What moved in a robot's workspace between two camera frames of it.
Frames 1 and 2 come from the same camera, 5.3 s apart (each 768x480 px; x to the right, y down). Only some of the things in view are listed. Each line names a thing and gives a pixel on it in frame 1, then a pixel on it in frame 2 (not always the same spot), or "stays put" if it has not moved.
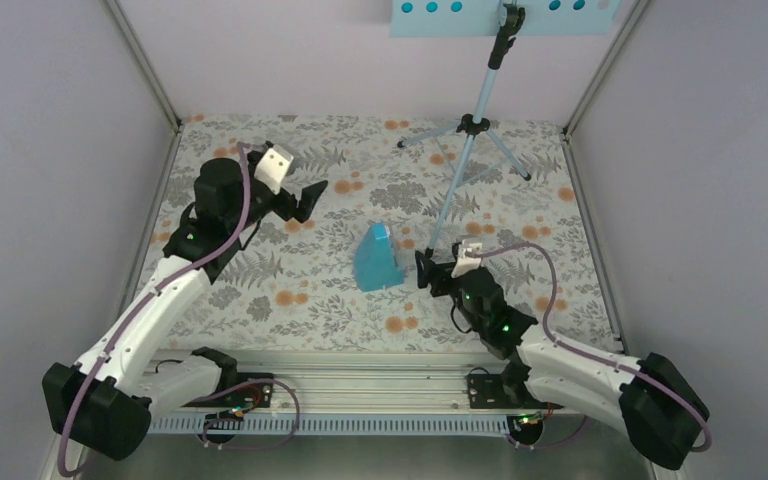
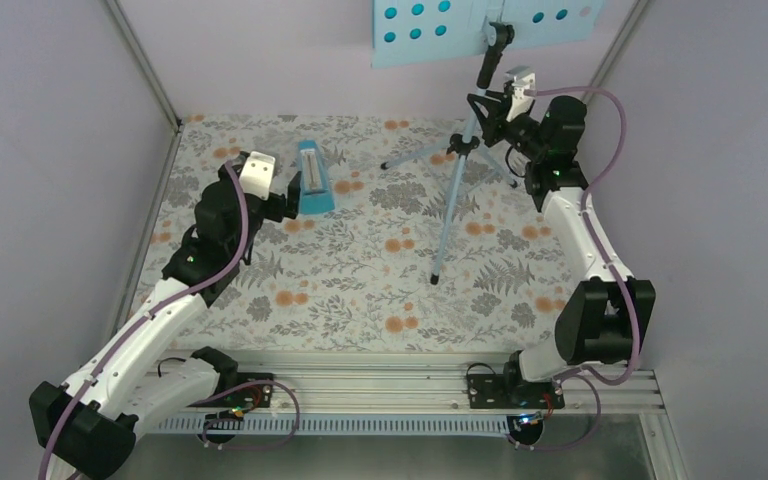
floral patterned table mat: (345, 276) stays put
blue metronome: (375, 266) → (314, 193)
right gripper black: (441, 271) → (496, 112)
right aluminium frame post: (636, 12) stays put
